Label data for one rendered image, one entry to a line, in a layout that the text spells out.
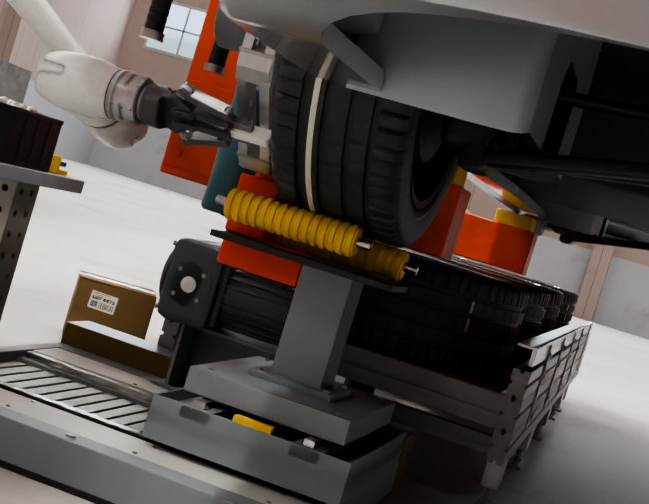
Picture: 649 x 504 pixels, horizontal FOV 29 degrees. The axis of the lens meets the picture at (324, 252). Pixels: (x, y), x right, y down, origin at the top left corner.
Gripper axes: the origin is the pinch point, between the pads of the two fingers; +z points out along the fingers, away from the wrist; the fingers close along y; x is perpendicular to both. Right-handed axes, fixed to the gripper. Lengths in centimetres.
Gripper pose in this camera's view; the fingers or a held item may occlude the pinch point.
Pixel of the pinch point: (252, 134)
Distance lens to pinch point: 214.8
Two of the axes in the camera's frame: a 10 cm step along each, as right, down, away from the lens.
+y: 0.3, -7.0, -7.1
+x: 3.8, -6.5, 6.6
